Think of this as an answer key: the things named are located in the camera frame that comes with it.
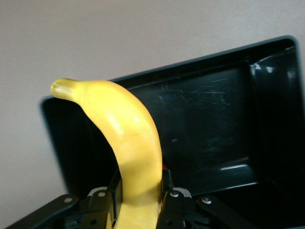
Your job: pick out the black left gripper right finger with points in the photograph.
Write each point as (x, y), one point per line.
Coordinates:
(176, 210)

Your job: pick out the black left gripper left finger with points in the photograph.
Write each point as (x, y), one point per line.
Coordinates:
(100, 207)

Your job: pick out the yellow banana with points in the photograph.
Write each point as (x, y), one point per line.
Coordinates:
(128, 143)

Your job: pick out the black plastic box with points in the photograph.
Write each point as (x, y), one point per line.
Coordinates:
(214, 119)

